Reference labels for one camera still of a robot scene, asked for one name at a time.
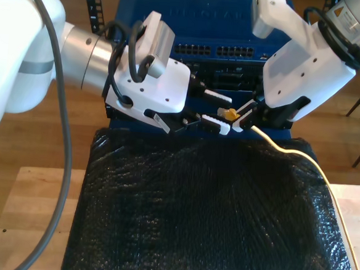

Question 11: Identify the yellow network cable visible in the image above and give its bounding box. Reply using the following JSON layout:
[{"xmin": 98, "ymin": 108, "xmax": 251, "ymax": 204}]
[{"xmin": 206, "ymin": 106, "xmax": 360, "ymax": 270}]

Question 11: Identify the black rack server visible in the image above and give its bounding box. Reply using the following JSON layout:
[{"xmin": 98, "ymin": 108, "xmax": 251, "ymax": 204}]
[{"xmin": 172, "ymin": 57, "xmax": 266, "ymax": 94}]

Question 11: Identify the black bubble wrap mat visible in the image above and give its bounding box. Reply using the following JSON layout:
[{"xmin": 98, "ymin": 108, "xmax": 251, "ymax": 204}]
[{"xmin": 60, "ymin": 121, "xmax": 360, "ymax": 270}]

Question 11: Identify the blue rack base plate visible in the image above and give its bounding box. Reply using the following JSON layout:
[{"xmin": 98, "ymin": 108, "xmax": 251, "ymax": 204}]
[{"xmin": 108, "ymin": 117, "xmax": 293, "ymax": 146}]

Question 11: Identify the blue network switch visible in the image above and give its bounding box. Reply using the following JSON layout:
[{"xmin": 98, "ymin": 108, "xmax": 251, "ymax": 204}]
[{"xmin": 111, "ymin": 0, "xmax": 297, "ymax": 69}]

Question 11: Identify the black perforated rack post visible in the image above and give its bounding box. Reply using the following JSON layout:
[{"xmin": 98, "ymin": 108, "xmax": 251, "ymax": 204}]
[{"xmin": 73, "ymin": 0, "xmax": 122, "ymax": 118}]

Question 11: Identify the thick grey hose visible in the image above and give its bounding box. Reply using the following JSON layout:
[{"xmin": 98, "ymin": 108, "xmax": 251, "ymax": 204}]
[{"xmin": 2, "ymin": 0, "xmax": 85, "ymax": 270}]

